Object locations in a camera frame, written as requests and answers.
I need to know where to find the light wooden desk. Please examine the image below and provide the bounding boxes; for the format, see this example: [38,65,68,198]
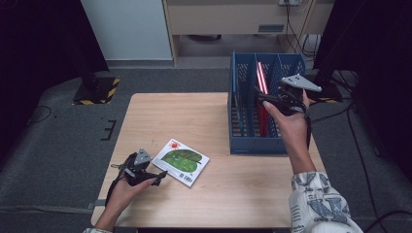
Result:
[161,0,336,67]

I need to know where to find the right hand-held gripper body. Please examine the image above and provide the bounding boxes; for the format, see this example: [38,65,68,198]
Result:
[272,73,323,117]

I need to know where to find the hand-held gripper cable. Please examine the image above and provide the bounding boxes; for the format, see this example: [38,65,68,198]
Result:
[105,153,137,205]
[300,106,314,150]

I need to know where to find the grey tape piece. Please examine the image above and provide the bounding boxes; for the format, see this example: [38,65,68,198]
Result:
[86,199,108,210]

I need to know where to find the person's right hand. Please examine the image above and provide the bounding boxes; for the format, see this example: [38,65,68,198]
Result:
[262,89,314,157]

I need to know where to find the blue picture book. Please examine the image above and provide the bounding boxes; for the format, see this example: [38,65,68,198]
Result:
[233,92,244,132]

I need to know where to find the right hand-held gripper cable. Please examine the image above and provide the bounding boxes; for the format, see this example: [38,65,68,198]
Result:
[300,106,314,150]

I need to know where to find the black hanging cable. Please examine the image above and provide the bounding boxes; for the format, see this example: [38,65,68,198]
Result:
[285,4,322,62]

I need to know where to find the black floor cable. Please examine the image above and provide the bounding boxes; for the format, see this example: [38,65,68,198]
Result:
[362,207,412,233]
[345,103,380,224]
[27,105,52,125]
[310,105,349,125]

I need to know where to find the left hand-held gripper cable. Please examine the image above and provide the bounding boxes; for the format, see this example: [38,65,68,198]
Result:
[105,153,137,205]

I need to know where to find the blue plastic file rack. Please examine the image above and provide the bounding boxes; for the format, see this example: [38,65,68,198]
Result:
[226,50,307,155]

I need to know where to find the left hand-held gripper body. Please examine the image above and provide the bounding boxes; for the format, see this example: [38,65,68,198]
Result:
[111,148,154,187]

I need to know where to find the black stand with striped base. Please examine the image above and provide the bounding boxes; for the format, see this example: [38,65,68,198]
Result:
[305,69,344,105]
[72,69,120,106]

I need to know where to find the person's left hand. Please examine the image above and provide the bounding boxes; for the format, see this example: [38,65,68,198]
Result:
[104,176,157,212]

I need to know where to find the red illustrated book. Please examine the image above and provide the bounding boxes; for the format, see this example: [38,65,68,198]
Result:
[258,61,270,138]
[256,61,267,138]

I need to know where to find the white book with green leaf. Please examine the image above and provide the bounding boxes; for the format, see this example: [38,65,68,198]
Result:
[151,138,211,188]

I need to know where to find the black tape floor mark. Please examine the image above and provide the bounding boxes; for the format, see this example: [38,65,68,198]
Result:
[100,119,117,142]

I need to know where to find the black curtain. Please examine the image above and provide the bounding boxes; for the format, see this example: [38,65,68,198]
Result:
[0,0,110,163]
[313,0,412,183]

